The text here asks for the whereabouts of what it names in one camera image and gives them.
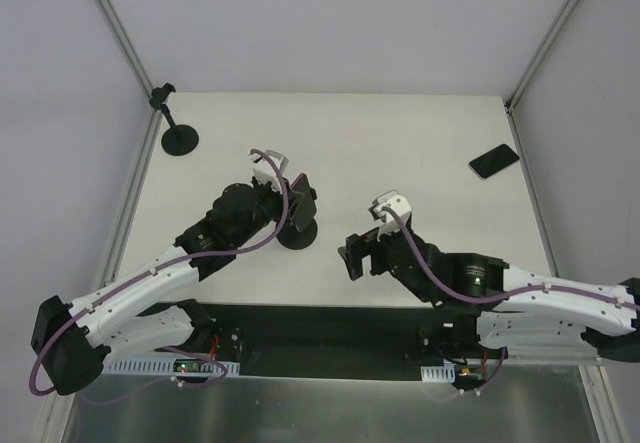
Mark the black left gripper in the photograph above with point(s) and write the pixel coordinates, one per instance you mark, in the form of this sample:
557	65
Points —
292	201

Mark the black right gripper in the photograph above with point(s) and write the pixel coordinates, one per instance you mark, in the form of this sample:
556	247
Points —
373	254

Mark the black phone stand round base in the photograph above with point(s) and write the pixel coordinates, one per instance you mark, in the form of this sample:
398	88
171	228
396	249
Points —
291	239

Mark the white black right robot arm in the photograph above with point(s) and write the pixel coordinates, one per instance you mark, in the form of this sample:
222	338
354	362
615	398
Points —
609	314

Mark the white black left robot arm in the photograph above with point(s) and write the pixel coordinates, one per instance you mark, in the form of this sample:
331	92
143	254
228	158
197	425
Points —
75	341

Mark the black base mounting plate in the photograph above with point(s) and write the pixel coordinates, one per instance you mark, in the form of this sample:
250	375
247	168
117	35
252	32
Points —
356	343

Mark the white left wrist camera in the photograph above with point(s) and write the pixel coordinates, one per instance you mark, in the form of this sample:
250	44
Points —
268	166

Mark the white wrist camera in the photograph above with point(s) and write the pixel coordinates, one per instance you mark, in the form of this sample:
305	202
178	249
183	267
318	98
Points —
268	166
391	210

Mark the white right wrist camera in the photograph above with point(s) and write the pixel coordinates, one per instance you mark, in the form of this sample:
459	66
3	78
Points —
391	210

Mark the aluminium front rail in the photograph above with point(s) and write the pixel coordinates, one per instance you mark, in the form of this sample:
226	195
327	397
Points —
550	355

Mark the left aluminium frame post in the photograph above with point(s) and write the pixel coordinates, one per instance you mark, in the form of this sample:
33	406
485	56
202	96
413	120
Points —
120	35

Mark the aluminium frame post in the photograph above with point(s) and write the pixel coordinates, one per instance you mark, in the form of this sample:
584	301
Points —
542	52
120	35

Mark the right white cable duct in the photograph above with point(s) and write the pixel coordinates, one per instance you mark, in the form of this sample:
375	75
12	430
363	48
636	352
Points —
438	374

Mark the white cable duct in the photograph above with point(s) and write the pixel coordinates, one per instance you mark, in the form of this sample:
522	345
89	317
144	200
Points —
171	366
438	374

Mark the left white cable duct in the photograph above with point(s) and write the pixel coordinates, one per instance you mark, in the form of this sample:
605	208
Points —
171	366

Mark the right aluminium frame post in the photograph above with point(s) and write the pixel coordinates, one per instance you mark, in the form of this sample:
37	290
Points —
542	52

